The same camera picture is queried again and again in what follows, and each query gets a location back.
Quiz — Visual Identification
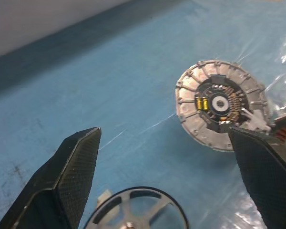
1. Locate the silver motor lid with circuitry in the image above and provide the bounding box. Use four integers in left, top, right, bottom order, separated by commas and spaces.
175, 59, 271, 153

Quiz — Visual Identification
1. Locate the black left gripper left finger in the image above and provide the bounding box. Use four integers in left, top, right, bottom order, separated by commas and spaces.
0, 126, 102, 229

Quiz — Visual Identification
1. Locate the white backdrop board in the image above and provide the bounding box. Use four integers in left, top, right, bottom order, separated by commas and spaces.
0, 0, 124, 60

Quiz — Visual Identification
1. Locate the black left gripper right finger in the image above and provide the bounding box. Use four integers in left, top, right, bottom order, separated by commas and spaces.
228, 125, 286, 229

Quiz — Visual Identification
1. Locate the small white scrap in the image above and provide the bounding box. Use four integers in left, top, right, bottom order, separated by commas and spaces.
97, 189, 113, 204

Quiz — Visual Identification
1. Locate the silver spoked rotor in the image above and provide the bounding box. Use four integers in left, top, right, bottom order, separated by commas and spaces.
83, 186, 189, 229

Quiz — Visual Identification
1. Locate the blue plastic table cover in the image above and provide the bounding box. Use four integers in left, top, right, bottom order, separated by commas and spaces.
0, 0, 286, 229

